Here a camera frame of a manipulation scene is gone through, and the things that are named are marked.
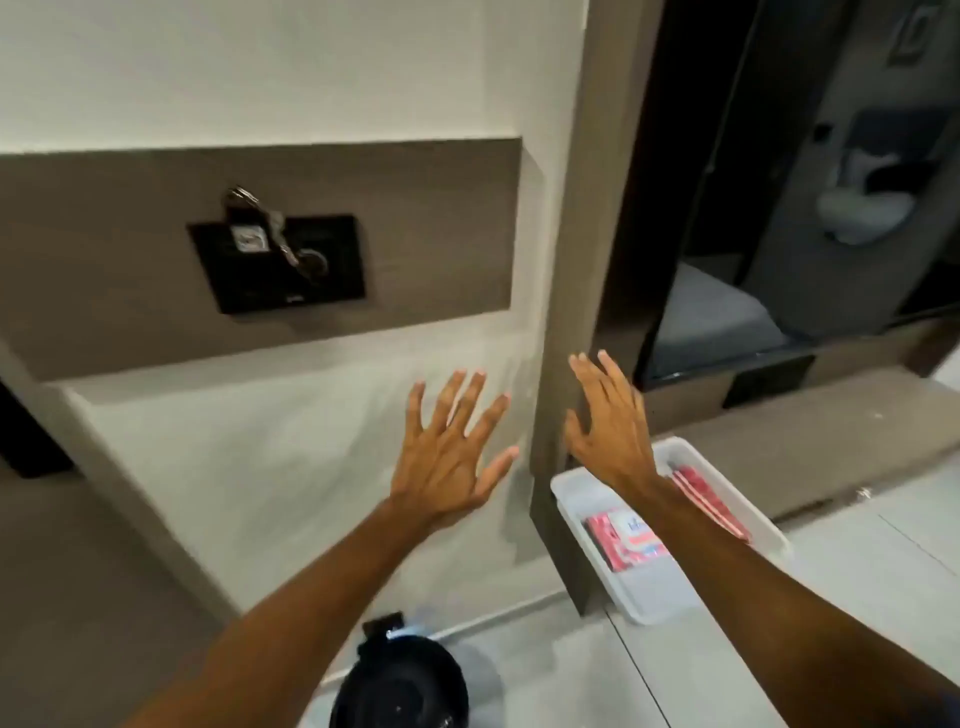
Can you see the black electric kettle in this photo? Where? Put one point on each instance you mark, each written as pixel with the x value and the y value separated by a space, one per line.
pixel 401 690

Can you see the person's right forearm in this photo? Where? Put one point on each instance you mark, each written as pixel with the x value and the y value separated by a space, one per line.
pixel 765 615

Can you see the person's left little finger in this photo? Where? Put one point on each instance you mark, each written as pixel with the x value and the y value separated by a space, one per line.
pixel 415 409

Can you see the red striped sachet packet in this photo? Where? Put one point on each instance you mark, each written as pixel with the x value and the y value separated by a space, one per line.
pixel 712 502

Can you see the white plastic tray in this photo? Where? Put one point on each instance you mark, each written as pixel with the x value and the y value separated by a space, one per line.
pixel 652 592

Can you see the black wall socket plug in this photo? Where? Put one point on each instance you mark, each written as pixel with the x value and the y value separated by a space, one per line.
pixel 382 624

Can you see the person's left thumb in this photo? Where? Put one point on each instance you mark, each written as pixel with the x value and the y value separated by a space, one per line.
pixel 498 472

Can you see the black wall card holder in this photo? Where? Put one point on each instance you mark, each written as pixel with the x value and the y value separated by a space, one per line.
pixel 300 289

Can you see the large wall mirror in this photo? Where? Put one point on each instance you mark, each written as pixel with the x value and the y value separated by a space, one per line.
pixel 810 187

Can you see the brown wooden column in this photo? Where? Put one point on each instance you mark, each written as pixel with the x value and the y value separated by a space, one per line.
pixel 592 225

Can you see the person's right thumb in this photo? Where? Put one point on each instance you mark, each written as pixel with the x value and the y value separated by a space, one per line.
pixel 576 435

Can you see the person's right hand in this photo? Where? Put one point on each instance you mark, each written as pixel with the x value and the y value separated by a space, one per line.
pixel 619 442

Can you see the red and white sachet packet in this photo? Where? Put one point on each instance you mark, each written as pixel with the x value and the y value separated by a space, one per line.
pixel 622 541

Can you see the person's left forearm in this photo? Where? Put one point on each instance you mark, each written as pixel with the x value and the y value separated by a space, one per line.
pixel 300 630

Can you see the metal key bunch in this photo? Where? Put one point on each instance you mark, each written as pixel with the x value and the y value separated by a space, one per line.
pixel 281 240

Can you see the brown wooden wall panel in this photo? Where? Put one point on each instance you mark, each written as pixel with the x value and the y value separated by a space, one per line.
pixel 420 240

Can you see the person's left middle finger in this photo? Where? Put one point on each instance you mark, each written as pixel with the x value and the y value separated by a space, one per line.
pixel 469 401

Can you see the person's left hand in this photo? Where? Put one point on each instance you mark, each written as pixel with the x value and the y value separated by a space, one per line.
pixel 439 469

